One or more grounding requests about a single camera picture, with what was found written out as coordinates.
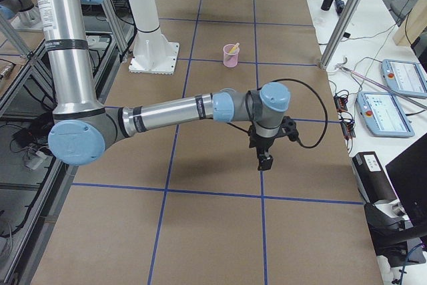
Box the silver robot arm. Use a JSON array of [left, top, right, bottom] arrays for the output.
[[1, 0, 40, 27], [37, 0, 298, 170]]

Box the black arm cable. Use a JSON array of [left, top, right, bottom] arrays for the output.
[[226, 78, 328, 149]]

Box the yellow highlighter pen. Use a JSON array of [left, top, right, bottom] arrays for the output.
[[228, 43, 240, 55]]

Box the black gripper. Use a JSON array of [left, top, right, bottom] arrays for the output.
[[248, 124, 277, 170]]

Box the white camera stand pillar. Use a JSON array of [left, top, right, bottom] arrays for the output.
[[128, 0, 179, 75]]

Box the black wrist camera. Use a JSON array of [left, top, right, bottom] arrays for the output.
[[276, 116, 299, 141]]

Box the teach pendant tablet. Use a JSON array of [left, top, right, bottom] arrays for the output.
[[381, 59, 426, 99], [356, 91, 415, 138]]

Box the black monitor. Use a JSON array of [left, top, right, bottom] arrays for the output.
[[386, 134, 426, 226]]

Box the near teach pendant tablet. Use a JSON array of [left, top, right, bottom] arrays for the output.
[[356, 91, 415, 138]]

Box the far teach pendant tablet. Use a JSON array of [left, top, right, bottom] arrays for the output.
[[381, 59, 426, 99]]

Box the black box with label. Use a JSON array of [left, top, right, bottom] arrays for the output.
[[352, 152, 397, 205]]

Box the pink mesh pen holder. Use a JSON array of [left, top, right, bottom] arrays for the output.
[[223, 44, 240, 68]]

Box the aluminium frame post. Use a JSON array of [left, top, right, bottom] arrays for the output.
[[319, 0, 361, 70]]

